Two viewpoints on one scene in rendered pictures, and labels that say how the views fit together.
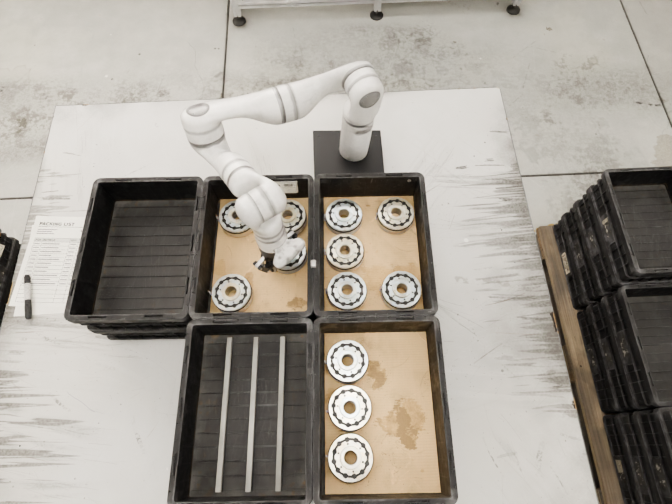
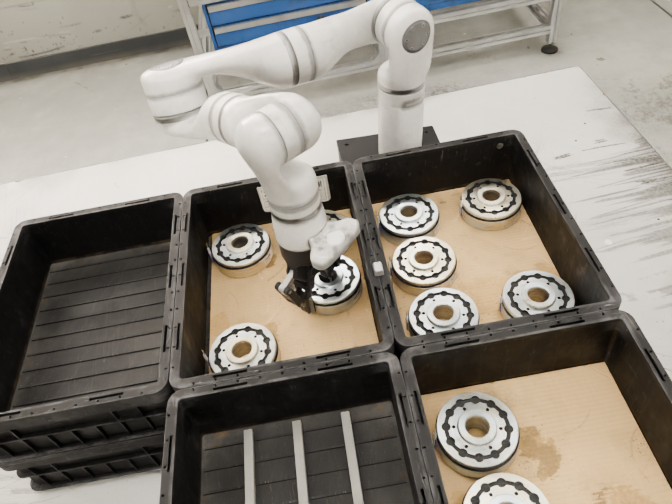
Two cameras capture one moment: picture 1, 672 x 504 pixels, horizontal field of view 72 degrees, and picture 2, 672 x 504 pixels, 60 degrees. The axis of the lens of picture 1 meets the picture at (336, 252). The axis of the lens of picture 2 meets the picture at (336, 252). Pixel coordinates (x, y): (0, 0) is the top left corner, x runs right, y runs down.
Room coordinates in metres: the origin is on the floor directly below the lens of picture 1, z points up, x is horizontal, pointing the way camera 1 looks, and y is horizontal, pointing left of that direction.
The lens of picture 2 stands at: (-0.12, 0.11, 1.57)
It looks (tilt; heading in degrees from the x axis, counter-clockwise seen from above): 47 degrees down; 0
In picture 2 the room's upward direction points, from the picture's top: 11 degrees counter-clockwise
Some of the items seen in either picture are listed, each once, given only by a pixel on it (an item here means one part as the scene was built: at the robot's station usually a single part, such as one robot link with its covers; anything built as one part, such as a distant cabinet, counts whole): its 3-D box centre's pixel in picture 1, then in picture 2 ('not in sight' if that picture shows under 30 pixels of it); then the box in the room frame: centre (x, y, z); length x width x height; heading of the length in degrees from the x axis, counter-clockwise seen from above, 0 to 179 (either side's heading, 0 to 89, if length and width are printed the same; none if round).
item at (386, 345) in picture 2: (255, 243); (275, 262); (0.49, 0.21, 0.92); 0.40 x 0.30 x 0.02; 0
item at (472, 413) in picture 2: (347, 360); (477, 427); (0.20, -0.02, 0.86); 0.05 x 0.05 x 0.01
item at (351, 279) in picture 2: (287, 252); (328, 278); (0.49, 0.13, 0.86); 0.10 x 0.10 x 0.01
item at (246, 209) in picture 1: (260, 216); (279, 164); (0.46, 0.16, 1.12); 0.09 x 0.07 x 0.15; 122
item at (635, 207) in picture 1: (625, 243); not in sight; (0.70, -1.12, 0.37); 0.40 x 0.30 x 0.45; 1
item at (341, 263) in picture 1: (344, 250); (423, 260); (0.49, -0.02, 0.86); 0.10 x 0.10 x 0.01
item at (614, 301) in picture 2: (372, 241); (467, 226); (0.49, -0.09, 0.92); 0.40 x 0.30 x 0.02; 0
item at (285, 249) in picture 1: (275, 238); (309, 221); (0.45, 0.14, 1.02); 0.11 x 0.09 x 0.06; 45
